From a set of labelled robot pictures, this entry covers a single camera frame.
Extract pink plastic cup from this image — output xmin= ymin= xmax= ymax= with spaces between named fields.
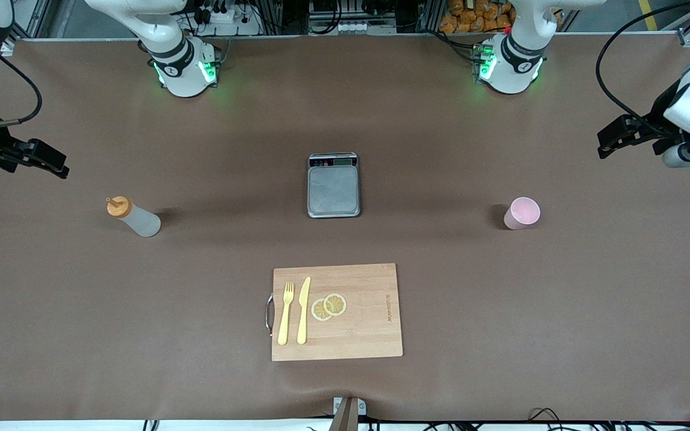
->
xmin=503 ymin=197 xmax=541 ymax=230

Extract clear sauce bottle orange cap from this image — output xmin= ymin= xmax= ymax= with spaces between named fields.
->
xmin=106 ymin=196 xmax=162 ymax=238

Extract pile of orange packets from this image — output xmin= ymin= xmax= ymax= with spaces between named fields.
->
xmin=439 ymin=0 xmax=516 ymax=35

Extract brown table mat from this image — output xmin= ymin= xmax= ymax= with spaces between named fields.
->
xmin=0 ymin=33 xmax=690 ymax=423

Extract white power strip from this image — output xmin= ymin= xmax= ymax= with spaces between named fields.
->
xmin=192 ymin=0 xmax=262 ymax=37

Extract silver digital kitchen scale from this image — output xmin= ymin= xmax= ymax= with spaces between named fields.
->
xmin=307 ymin=153 xmax=362 ymax=219

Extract yellow plastic fork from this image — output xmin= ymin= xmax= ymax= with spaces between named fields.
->
xmin=277 ymin=282 xmax=295 ymax=346

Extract yellow plastic knife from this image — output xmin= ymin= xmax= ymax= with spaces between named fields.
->
xmin=296 ymin=276 xmax=311 ymax=345

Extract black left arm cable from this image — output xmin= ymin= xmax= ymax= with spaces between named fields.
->
xmin=595 ymin=0 xmax=690 ymax=123

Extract black floor cables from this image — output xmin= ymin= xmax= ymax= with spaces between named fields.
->
xmin=528 ymin=407 xmax=690 ymax=431

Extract wooden cutting board metal handle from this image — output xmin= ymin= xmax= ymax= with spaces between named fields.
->
xmin=265 ymin=263 xmax=404 ymax=362

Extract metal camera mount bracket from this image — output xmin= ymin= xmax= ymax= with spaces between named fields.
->
xmin=328 ymin=396 xmax=368 ymax=431

